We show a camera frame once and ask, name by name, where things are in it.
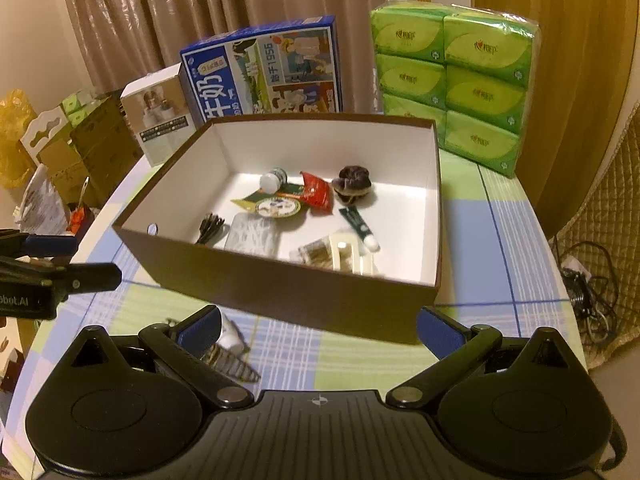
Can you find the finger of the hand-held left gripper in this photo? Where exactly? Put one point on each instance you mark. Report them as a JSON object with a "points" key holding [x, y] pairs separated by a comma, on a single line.
{"points": [[47, 245], [92, 276]]}

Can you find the clear plastic packet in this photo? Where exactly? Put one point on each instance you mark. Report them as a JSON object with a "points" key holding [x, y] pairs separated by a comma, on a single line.
{"points": [[250, 235]]}

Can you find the yellow plastic bag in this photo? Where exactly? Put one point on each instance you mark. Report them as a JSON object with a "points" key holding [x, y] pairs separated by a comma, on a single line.
{"points": [[15, 135]]}

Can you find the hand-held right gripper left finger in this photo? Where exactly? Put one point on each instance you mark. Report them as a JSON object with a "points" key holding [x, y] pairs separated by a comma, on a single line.
{"points": [[200, 326]]}

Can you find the beige pleated curtain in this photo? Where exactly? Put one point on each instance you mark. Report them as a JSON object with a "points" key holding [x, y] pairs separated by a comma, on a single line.
{"points": [[225, 5]]}

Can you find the white cutout cardboard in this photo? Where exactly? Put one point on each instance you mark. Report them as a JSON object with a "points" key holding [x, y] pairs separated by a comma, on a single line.
{"points": [[42, 130]]}

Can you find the small beige packet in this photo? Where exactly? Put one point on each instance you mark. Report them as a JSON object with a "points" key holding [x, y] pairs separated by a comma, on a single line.
{"points": [[315, 252]]}

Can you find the plaid desktop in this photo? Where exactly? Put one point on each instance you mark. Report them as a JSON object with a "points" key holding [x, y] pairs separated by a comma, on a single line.
{"points": [[500, 260]]}

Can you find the white bottle dark cap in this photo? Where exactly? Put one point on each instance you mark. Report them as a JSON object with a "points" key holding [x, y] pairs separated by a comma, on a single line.
{"points": [[274, 180]]}

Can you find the silver foil bag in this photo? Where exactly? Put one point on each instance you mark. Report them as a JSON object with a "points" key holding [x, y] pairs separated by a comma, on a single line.
{"points": [[42, 205]]}

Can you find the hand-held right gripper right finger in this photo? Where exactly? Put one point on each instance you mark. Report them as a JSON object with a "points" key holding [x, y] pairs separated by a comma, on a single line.
{"points": [[435, 327]]}

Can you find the dark purple hair scrunchie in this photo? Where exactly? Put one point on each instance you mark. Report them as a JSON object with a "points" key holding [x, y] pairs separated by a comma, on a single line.
{"points": [[352, 186]]}

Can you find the black hairpins bundle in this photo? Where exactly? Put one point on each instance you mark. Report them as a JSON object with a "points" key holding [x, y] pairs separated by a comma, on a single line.
{"points": [[210, 227]]}

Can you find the dark green tube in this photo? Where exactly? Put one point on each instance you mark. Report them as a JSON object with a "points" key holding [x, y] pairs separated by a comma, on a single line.
{"points": [[359, 224]]}

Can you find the red snack packet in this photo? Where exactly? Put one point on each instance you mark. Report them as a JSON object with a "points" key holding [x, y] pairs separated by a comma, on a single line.
{"points": [[316, 190]]}

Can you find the stack of green tissue packs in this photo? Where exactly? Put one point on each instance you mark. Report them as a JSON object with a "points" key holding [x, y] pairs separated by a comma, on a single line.
{"points": [[460, 85]]}

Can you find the quilted beige cloth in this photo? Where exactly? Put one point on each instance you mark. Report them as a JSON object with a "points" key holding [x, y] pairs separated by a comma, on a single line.
{"points": [[610, 240]]}

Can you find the small green tissue pack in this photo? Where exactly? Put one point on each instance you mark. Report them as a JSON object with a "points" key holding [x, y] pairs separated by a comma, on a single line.
{"points": [[76, 107]]}

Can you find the golden curtain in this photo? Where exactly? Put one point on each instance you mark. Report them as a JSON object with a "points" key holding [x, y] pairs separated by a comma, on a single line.
{"points": [[575, 60]]}

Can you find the round white badge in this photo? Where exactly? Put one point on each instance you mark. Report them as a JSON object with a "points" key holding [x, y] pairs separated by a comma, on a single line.
{"points": [[275, 206]]}

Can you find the brown cardboard box white inside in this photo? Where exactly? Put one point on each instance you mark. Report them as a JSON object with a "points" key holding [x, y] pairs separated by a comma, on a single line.
{"points": [[280, 290]]}

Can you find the brown cardboard carton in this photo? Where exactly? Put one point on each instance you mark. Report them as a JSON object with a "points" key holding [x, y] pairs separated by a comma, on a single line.
{"points": [[105, 145]]}

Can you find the white product box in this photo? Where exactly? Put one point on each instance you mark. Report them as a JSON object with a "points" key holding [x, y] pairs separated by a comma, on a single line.
{"points": [[157, 115]]}

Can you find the blue milk carton box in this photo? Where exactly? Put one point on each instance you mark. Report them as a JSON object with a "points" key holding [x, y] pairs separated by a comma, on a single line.
{"points": [[265, 70]]}

